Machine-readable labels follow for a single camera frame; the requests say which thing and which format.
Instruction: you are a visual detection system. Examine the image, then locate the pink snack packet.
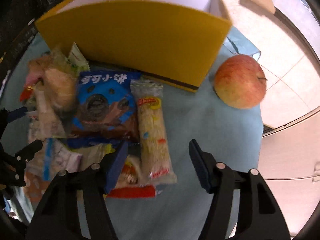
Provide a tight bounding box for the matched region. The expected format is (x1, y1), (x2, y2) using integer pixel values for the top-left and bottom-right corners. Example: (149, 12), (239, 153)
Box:
(24, 69), (44, 87)

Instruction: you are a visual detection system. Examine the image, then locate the white cabinet with handles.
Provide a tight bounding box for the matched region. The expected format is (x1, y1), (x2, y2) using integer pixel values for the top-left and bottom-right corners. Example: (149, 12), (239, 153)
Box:
(258, 109), (319, 237)

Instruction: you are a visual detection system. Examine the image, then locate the red yellow apple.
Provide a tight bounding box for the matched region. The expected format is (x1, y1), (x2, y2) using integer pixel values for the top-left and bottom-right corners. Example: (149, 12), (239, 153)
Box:
(213, 54), (267, 109)

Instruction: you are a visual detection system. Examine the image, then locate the light blue printed tablecloth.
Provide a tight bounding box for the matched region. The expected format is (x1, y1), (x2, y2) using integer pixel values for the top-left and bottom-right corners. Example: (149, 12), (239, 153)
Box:
(0, 26), (264, 240)

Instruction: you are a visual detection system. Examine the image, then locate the yellow cardboard box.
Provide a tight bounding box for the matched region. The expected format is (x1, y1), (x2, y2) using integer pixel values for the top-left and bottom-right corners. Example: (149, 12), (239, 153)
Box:
(36, 0), (232, 92)

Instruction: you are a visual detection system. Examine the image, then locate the red snack packet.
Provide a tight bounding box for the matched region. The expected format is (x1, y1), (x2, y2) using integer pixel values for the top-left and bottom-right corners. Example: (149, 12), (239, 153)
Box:
(106, 185), (157, 199)

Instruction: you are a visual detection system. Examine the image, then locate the blue cookie snack packet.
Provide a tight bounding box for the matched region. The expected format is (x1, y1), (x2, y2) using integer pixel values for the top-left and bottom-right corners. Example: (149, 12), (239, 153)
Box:
(67, 70), (140, 148)

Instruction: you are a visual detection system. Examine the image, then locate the clear noodle snack packet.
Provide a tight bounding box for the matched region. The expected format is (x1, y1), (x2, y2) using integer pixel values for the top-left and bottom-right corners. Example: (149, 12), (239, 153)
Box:
(130, 80), (177, 185)

